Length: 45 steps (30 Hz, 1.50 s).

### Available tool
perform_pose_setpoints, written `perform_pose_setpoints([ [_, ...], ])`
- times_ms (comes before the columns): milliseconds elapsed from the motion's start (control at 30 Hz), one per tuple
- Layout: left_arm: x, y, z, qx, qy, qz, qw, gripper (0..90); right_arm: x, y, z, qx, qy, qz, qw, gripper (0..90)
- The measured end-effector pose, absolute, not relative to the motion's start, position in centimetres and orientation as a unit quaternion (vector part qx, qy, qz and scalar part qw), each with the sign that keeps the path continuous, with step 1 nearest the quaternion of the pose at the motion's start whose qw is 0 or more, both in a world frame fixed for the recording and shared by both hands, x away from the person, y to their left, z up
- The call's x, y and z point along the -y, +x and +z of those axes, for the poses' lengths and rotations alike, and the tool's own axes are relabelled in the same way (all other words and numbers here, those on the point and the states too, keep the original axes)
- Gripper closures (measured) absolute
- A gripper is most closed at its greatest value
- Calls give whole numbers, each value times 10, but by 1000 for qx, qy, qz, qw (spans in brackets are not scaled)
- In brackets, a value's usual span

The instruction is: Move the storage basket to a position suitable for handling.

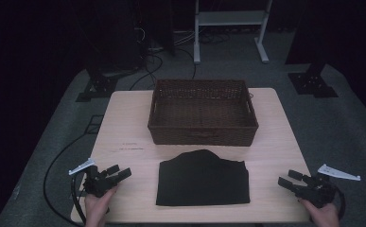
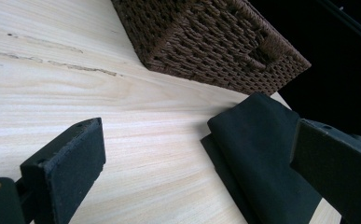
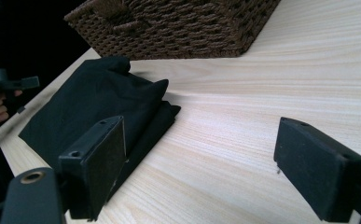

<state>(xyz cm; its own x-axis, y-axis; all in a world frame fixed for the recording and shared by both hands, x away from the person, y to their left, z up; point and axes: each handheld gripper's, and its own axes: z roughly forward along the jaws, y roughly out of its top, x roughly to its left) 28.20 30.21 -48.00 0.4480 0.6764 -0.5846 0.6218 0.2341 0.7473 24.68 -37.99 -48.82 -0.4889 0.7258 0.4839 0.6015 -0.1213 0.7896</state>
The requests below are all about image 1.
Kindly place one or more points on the person's right hand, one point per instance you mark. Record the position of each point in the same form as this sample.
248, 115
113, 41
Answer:
324, 217

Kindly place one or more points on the black cloth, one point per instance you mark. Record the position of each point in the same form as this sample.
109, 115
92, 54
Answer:
202, 183

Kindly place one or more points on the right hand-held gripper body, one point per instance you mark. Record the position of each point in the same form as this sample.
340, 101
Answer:
317, 192

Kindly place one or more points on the black stand base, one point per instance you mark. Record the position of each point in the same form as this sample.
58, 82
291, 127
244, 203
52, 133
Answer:
313, 83
97, 88

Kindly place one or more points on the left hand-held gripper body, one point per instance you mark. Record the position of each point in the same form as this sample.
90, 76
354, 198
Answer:
97, 186

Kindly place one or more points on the white metal stand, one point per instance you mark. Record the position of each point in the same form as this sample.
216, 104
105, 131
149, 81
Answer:
231, 18

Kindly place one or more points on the brown wicker basket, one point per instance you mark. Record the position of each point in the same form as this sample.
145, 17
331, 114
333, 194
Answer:
202, 113

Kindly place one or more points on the person's left hand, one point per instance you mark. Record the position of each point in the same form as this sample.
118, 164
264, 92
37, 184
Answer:
96, 208

